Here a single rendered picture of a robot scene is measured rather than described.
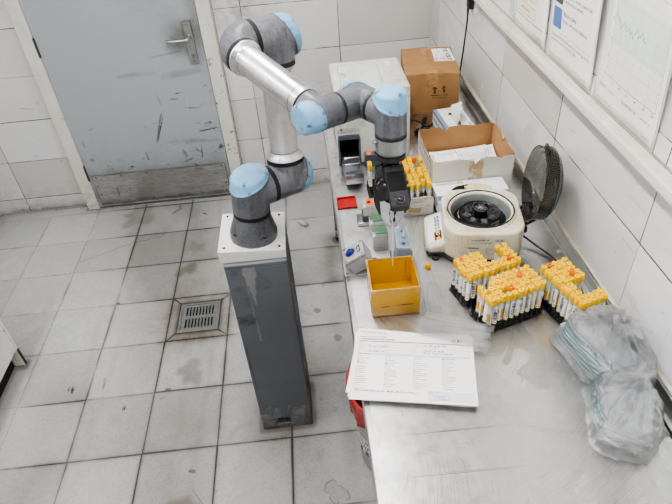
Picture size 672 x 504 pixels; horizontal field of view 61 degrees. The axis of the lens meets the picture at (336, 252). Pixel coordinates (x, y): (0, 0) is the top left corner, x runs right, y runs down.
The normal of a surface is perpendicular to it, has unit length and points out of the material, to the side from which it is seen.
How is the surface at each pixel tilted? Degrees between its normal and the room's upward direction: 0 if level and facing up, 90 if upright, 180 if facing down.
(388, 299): 90
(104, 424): 0
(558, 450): 0
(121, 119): 90
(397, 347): 0
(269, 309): 90
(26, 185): 90
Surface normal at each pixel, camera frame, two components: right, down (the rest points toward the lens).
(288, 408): 0.08, 0.62
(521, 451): -0.07, -0.77
